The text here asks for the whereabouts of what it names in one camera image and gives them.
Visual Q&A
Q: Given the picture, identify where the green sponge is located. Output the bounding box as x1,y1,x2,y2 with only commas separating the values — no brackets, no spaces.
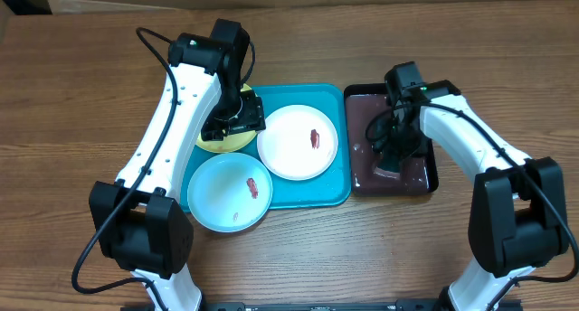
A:
375,150,401,174

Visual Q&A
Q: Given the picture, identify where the white plate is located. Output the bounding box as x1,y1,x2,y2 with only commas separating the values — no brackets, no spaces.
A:
257,105,338,181

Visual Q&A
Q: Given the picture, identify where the light blue plate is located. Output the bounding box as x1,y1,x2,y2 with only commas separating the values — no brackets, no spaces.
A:
187,153,273,233

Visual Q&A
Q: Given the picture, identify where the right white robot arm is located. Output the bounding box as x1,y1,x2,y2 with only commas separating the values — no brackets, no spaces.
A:
365,61,578,310

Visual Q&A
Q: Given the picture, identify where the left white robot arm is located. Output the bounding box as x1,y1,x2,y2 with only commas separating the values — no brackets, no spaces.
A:
71,19,265,310

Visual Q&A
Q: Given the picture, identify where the black tray with dirty water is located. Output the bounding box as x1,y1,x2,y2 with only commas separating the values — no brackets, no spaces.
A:
344,83,439,196

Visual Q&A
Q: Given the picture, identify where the teal plastic tray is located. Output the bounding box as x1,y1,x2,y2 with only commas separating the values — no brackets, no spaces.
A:
179,83,353,213

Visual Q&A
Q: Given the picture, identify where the yellow plate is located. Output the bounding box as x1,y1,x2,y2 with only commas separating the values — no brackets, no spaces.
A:
196,84,257,154

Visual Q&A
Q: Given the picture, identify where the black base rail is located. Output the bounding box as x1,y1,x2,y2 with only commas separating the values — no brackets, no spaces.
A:
119,297,524,311

